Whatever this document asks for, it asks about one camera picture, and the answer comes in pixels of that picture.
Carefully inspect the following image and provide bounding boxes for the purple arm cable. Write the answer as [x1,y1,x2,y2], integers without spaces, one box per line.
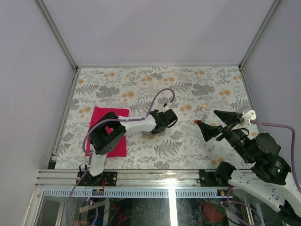
[249,119,301,191]
[65,88,176,226]

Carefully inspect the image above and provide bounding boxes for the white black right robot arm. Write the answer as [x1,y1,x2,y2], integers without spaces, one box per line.
[195,108,301,226]

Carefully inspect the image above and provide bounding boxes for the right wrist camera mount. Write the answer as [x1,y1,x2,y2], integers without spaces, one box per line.
[236,106,257,126]

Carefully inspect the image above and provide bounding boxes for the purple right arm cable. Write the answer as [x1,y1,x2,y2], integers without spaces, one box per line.
[249,119,301,191]

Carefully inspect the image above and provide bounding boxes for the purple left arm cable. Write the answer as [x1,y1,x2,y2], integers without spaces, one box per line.
[65,88,176,226]

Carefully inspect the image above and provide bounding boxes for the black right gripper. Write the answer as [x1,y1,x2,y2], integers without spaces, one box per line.
[196,109,254,162]

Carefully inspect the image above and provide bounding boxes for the aluminium frame posts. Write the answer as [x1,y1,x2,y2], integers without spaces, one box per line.
[35,0,283,71]

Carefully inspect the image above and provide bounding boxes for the yellow tag key set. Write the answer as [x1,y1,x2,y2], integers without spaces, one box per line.
[201,103,209,109]

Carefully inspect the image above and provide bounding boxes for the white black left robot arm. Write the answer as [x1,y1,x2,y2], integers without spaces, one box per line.
[76,109,178,186]

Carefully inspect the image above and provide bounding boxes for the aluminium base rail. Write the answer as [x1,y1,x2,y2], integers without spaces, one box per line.
[35,169,259,188]

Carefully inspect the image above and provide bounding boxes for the pink folded cloth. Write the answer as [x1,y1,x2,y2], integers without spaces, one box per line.
[85,105,130,158]

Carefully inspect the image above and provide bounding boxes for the floral tablecloth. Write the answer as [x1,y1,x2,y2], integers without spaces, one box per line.
[55,66,250,170]

